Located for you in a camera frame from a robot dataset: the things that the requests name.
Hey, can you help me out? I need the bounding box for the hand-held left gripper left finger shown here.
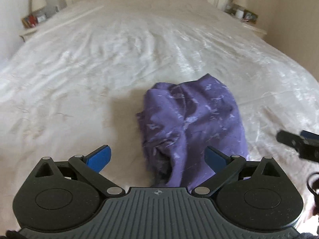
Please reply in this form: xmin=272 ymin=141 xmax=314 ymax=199
xmin=32 ymin=144 xmax=126 ymax=197

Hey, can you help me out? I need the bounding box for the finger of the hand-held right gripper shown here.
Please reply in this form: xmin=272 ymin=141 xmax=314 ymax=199
xmin=277 ymin=129 xmax=319 ymax=160
xmin=300 ymin=130 xmax=319 ymax=141

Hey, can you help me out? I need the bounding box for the red picture frame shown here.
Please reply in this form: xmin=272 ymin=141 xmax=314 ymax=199
xmin=22 ymin=15 xmax=38 ymax=28

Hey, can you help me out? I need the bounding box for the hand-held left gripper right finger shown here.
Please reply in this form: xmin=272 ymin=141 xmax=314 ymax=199
xmin=192 ymin=146 xmax=283 ymax=197

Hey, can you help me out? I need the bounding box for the bed with cream bedspread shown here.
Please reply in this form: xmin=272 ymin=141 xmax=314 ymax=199
xmin=0 ymin=0 xmax=319 ymax=195

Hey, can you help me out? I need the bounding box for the black cable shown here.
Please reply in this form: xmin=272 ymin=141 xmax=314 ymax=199
xmin=306 ymin=172 xmax=319 ymax=200

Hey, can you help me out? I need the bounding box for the cream nightstand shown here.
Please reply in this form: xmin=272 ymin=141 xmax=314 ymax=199
xmin=19 ymin=27 xmax=38 ymax=43
xmin=224 ymin=10 xmax=267 ymax=39

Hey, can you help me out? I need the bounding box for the purple patterned hooded jacket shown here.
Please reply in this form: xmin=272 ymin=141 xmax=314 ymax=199
xmin=136 ymin=73 xmax=250 ymax=195

